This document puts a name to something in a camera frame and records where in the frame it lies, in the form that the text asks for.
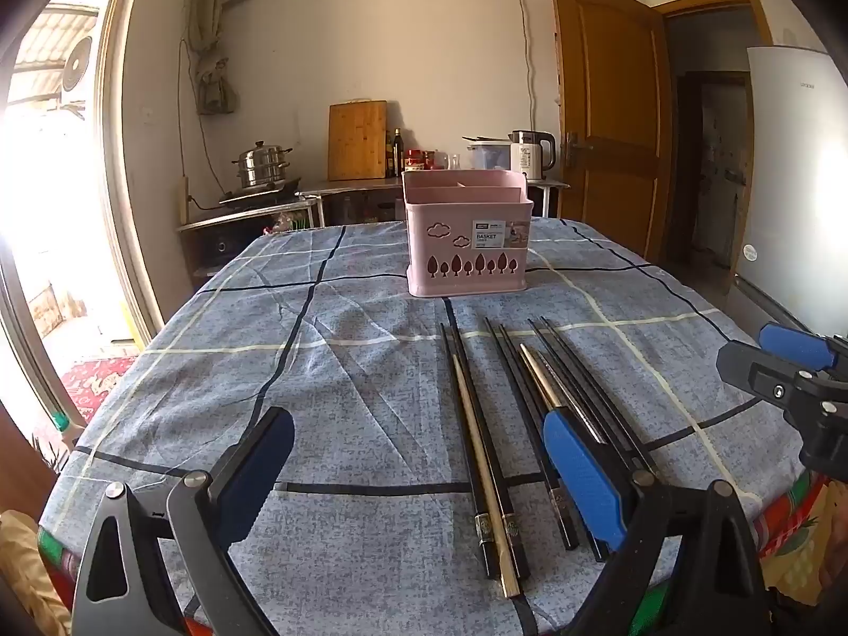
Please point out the small red jar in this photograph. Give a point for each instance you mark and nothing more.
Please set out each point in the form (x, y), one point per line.
(435, 161)

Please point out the white window frame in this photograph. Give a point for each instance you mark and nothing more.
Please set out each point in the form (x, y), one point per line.
(119, 146)

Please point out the yellow patterned cloth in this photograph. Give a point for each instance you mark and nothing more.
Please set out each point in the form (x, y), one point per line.
(815, 543)

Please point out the pink woven basket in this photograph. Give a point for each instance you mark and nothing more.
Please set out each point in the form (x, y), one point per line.
(285, 224)

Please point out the pink plastic utensil basket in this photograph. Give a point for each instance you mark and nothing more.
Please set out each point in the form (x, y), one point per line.
(450, 258)

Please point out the wooden door frame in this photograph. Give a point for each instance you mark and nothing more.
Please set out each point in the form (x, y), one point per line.
(715, 0)

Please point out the wooden door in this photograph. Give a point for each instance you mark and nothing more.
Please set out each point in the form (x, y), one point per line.
(609, 112)

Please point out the silver metal chopstick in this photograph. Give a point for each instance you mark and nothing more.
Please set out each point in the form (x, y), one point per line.
(562, 391)
(538, 374)

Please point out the red lidded jar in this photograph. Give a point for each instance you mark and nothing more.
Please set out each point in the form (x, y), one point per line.
(415, 160)

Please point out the white electric kettle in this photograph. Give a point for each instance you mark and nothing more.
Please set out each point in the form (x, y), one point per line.
(527, 156)

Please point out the stainless steel table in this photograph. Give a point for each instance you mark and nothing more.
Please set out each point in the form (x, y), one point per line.
(358, 187)

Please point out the dark glass bottle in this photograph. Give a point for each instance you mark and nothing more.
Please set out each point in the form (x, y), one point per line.
(398, 156)

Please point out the red patterned rug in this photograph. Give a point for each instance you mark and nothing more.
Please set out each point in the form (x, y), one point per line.
(99, 387)

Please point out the stainless steel steamer pot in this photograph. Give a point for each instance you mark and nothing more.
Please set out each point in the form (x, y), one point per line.
(262, 169)

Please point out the small steel shelf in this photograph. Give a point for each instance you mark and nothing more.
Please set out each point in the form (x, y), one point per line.
(218, 215)

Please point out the hanging olive cloth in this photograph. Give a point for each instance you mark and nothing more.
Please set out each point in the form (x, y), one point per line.
(212, 79)

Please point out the clear plastic lidded container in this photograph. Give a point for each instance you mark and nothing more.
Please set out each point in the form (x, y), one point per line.
(487, 156)

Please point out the black induction cooker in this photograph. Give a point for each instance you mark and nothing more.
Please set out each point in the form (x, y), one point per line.
(258, 193)

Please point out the bamboo cutting board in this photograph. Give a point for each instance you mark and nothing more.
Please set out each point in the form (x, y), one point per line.
(358, 142)

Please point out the blue plaid tablecloth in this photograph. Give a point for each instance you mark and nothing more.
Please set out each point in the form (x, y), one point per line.
(298, 371)

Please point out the white refrigerator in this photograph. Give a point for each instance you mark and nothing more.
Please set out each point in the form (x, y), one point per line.
(788, 179)

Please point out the beige wooden chopstick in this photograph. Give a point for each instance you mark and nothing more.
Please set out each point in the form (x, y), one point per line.
(482, 477)

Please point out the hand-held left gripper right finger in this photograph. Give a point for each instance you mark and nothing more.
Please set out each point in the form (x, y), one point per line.
(583, 477)

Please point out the tan cloth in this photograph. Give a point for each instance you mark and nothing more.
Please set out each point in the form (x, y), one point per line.
(26, 563)

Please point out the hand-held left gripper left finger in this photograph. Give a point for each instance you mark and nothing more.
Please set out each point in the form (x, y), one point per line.
(255, 477)

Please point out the beige power strip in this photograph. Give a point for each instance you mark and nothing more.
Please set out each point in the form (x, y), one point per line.
(183, 202)

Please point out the green oil bottle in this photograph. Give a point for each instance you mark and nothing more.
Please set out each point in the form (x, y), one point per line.
(389, 162)

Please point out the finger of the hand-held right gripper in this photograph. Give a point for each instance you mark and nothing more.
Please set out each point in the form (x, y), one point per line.
(795, 344)
(755, 374)

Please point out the black kitchen appliance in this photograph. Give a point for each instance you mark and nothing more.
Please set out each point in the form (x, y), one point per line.
(215, 245)

